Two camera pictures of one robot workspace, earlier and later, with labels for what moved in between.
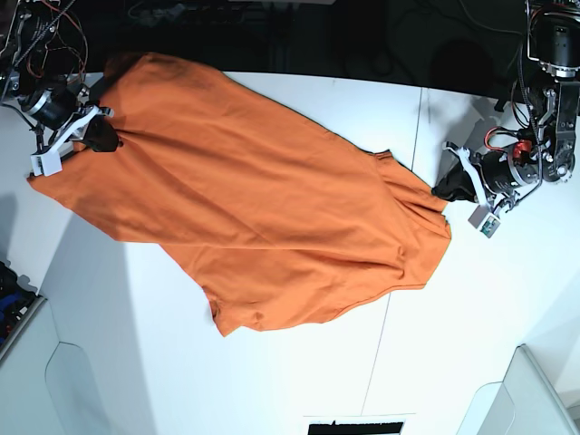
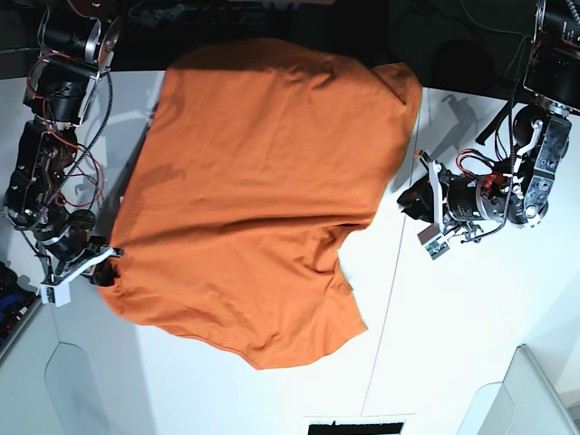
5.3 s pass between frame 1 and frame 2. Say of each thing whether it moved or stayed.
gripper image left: moved
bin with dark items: stayed
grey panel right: stayed
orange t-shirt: moved
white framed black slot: stayed
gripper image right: moved
